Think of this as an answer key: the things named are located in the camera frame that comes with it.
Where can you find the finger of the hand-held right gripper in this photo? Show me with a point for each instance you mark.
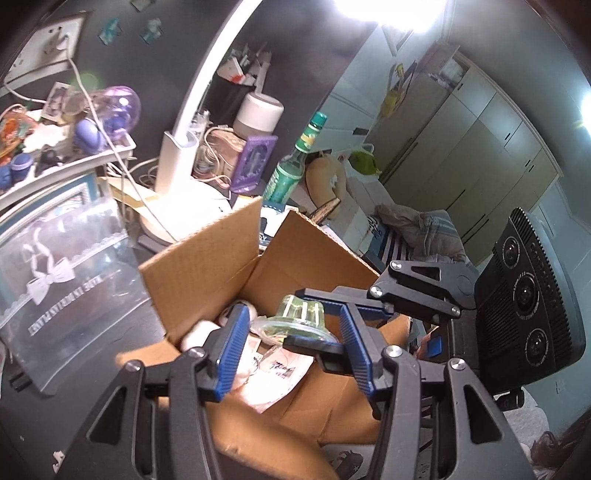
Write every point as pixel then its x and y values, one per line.
pixel 318 346
pixel 415 290

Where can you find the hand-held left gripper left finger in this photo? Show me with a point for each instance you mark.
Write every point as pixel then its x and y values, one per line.
pixel 231 350

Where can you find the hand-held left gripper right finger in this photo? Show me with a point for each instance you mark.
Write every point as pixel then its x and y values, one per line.
pixel 358 355

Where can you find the green clear round container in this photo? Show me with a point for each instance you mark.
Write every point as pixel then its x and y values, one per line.
pixel 295 323

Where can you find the plastic-wrapped snack packet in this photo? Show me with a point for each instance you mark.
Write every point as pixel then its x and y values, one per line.
pixel 281 369

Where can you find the cardboard box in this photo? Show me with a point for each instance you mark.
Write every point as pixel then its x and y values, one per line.
pixel 300 249

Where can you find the striped cloth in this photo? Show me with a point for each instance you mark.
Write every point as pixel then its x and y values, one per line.
pixel 390 244

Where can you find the grey cloth pile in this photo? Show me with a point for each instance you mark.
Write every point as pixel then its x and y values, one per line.
pixel 425 230

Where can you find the green plush toy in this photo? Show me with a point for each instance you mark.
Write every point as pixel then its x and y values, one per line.
pixel 364 164

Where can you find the beige wardrobe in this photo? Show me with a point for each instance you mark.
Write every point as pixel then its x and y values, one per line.
pixel 485 152

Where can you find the green glass bottle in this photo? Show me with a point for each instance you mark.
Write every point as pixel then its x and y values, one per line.
pixel 291 170

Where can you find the clear zip bag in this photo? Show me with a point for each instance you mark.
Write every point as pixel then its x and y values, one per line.
pixel 69 286

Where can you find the purple framed card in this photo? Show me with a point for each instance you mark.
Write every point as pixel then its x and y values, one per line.
pixel 254 164

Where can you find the yellow hanging bag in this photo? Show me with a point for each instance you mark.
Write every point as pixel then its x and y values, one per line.
pixel 397 92

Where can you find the white desk lamp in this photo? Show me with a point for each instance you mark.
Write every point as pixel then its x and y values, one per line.
pixel 184 152

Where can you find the white round jar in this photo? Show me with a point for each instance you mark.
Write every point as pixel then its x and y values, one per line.
pixel 258 115

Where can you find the white shelf riser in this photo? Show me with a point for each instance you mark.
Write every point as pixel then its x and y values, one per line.
pixel 69 168

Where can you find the black pen holder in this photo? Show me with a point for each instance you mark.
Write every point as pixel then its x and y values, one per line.
pixel 235 101

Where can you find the purple capsule ball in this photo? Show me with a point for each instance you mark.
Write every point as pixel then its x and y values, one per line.
pixel 115 115

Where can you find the character photo card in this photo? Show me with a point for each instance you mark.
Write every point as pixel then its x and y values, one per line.
pixel 56 101

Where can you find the orange haired figure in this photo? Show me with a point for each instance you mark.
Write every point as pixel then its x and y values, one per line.
pixel 14 136

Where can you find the blue picture frame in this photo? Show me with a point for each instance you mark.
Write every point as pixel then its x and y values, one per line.
pixel 46 198

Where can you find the pale wall sticker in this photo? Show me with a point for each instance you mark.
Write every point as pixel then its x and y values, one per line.
pixel 150 30

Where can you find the teal wall sticker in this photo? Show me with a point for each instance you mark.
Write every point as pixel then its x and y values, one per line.
pixel 111 30

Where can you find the white wall socket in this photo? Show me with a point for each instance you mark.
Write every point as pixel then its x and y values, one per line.
pixel 46 48

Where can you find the small wall sticker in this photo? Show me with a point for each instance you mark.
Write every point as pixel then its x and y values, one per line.
pixel 140 2

